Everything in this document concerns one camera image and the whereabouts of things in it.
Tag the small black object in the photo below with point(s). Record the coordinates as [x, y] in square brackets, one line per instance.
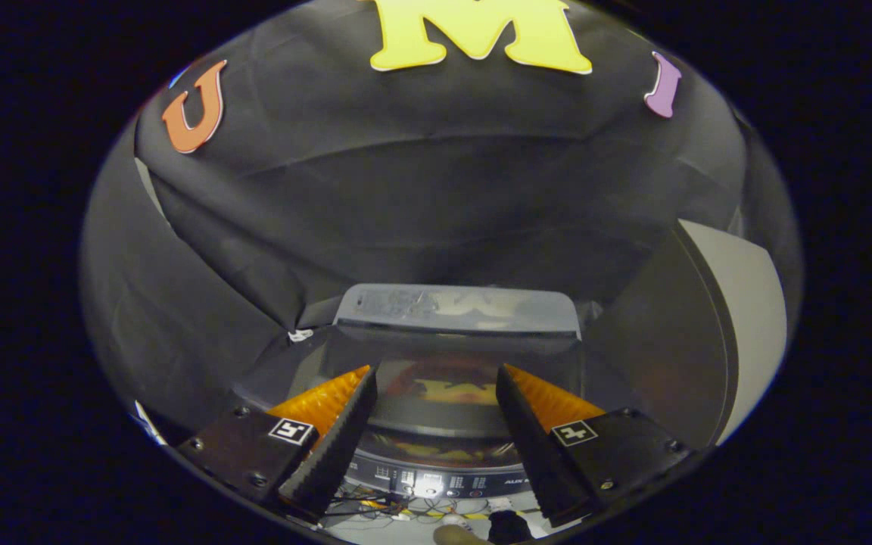
[510, 527]

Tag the small white clip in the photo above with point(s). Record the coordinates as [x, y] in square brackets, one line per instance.
[300, 334]

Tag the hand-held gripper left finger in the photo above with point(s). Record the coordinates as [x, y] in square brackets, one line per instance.
[334, 454]

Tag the dark grey washing machine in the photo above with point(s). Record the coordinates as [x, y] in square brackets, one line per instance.
[436, 481]

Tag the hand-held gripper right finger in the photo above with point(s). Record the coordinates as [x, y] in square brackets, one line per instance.
[534, 454]

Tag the grey cabinet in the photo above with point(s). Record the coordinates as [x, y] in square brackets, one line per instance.
[739, 318]

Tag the black backdrop cloth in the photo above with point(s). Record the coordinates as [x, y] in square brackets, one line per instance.
[421, 174]

